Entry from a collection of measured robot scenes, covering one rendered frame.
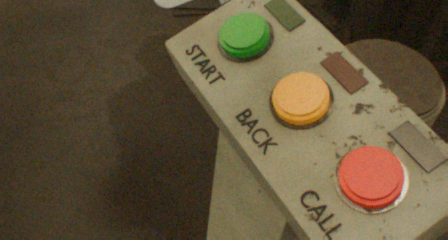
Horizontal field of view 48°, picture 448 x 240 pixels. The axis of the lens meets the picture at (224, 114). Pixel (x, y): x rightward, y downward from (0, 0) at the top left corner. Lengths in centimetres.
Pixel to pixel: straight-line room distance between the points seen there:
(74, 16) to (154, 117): 41
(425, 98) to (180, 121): 69
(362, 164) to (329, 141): 3
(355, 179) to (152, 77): 93
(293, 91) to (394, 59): 21
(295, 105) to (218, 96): 6
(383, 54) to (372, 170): 24
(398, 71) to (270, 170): 24
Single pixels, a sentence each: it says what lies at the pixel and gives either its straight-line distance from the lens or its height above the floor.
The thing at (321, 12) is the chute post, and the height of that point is 1.
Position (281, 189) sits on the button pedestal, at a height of 58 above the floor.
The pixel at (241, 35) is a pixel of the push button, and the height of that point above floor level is 61.
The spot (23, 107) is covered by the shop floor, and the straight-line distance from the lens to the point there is 119.
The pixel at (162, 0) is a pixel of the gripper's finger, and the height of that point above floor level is 68.
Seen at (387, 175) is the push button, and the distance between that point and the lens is 33.
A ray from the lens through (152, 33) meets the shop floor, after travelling 133.
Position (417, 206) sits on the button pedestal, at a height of 60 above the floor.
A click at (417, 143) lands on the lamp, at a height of 62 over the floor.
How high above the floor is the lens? 86
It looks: 49 degrees down
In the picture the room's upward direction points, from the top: 7 degrees clockwise
